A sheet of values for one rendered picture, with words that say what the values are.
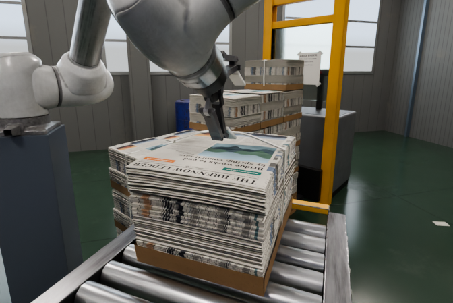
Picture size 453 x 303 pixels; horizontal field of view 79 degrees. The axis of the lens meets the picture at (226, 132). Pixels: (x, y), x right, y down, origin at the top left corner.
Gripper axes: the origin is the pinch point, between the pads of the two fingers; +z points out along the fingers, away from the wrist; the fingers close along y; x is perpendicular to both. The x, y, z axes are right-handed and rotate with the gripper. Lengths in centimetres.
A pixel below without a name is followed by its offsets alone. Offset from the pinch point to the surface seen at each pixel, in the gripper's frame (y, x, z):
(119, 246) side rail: 37.6, -22.0, -1.6
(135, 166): 19.0, -12.4, -15.8
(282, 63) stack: -77, -14, 116
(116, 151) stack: 10, -75, 47
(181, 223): 28.0, -2.8, -9.9
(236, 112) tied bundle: -27, -29, 83
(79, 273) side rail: 42.4, -23.2, -10.6
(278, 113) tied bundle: -42, -13, 124
